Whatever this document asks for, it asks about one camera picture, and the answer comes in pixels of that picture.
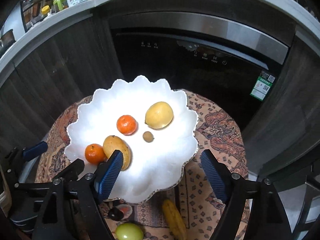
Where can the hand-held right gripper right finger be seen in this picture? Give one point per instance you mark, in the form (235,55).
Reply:
(213,177)

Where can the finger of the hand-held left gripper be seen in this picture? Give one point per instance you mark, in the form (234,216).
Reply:
(72,168)
(36,149)

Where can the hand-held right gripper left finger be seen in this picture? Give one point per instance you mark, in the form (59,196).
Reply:
(110,175)

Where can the orange tangerine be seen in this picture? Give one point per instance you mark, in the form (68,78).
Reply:
(126,124)
(94,153)

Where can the yellow mango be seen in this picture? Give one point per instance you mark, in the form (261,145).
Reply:
(112,147)

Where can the white scalloped bowl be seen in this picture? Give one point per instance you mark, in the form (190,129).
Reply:
(155,160)

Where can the small tan longan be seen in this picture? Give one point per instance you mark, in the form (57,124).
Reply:
(148,136)

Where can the yellow lemon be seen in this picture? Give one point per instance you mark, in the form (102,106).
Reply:
(159,115)

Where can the dark plum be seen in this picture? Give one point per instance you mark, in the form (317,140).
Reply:
(115,214)

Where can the patterned tablecloth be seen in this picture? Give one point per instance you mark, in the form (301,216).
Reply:
(215,130)

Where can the yellow banana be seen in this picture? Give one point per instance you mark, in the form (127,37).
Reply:
(175,220)

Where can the green apple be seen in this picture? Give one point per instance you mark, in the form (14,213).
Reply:
(128,232)

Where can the dark wood cabinet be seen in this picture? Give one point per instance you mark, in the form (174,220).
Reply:
(57,67)
(287,117)

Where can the green label sticker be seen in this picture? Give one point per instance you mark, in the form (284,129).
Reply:
(263,86)

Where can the black built-in dishwasher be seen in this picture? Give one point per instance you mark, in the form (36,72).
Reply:
(175,80)

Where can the steel cooking pot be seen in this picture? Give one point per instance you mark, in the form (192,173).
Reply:
(7,38)

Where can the yellow-capped bottle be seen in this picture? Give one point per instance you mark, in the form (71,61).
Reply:
(45,11)

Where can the green-capped bottle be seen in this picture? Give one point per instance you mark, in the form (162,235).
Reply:
(59,3)

